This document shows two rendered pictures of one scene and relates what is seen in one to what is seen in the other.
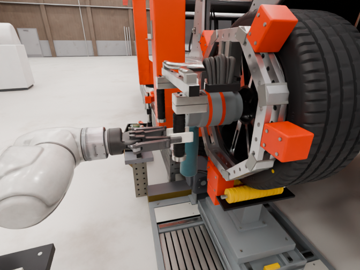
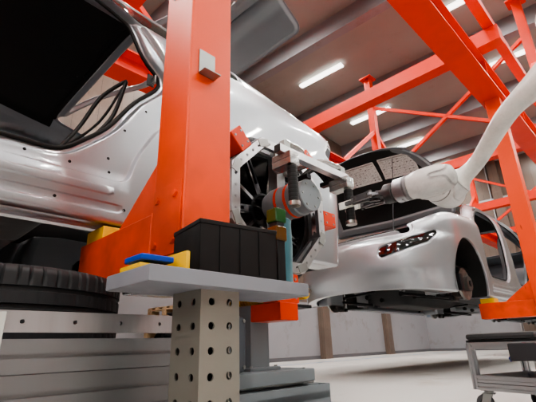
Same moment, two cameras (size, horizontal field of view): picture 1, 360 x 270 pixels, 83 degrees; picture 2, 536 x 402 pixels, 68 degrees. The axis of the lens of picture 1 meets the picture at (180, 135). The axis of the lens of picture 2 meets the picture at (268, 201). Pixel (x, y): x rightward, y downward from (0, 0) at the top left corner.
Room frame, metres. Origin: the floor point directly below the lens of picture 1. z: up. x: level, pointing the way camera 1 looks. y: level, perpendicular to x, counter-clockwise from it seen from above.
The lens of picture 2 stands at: (1.61, 1.12, 0.31)
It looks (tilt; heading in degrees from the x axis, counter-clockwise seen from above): 20 degrees up; 238
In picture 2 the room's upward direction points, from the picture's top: 2 degrees counter-clockwise
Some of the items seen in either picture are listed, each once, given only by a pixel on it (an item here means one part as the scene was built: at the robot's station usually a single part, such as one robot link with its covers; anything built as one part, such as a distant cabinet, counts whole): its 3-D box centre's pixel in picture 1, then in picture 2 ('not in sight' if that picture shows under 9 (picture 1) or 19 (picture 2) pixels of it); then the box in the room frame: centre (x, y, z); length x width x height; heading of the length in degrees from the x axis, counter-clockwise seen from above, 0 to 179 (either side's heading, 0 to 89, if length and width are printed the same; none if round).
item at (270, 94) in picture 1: (226, 106); (277, 206); (0.77, -0.18, 0.85); 0.54 x 0.07 x 0.54; 14
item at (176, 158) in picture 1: (179, 135); (349, 206); (0.55, 0.00, 0.83); 0.04 x 0.04 x 0.16
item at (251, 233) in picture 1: (247, 203); (251, 344); (0.81, -0.35, 0.32); 0.40 x 0.30 x 0.28; 14
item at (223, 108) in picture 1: (209, 107); (290, 202); (0.75, -0.11, 0.85); 0.21 x 0.14 x 0.14; 104
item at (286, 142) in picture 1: (284, 140); (323, 221); (0.46, -0.27, 0.85); 0.09 x 0.08 x 0.07; 14
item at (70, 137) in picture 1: (51, 150); (433, 181); (0.45, 0.33, 0.83); 0.16 x 0.13 x 0.11; 104
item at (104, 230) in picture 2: not in sight; (112, 238); (1.35, -0.43, 0.70); 0.14 x 0.14 x 0.05; 14
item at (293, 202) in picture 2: (160, 104); (293, 184); (0.88, 0.08, 0.83); 0.04 x 0.04 x 0.16
